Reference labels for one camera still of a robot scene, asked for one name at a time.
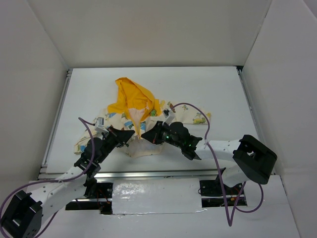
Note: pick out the aluminium table frame rail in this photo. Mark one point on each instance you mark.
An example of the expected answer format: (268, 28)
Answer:
(219, 90)

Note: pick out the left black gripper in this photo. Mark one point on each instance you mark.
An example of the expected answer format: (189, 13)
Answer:
(114, 136)

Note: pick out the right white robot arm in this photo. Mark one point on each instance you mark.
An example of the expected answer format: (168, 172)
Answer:
(253, 160)

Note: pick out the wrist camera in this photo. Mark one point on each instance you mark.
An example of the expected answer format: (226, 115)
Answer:
(100, 125)
(169, 116)

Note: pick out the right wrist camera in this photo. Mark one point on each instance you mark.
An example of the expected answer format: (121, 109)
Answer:
(169, 116)

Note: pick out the cream dinosaur print hooded jacket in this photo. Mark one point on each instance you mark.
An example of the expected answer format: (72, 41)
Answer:
(136, 108)

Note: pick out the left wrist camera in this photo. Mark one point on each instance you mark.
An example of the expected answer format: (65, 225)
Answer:
(100, 125)

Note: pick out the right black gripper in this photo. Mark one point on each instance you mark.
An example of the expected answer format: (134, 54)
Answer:
(159, 134)

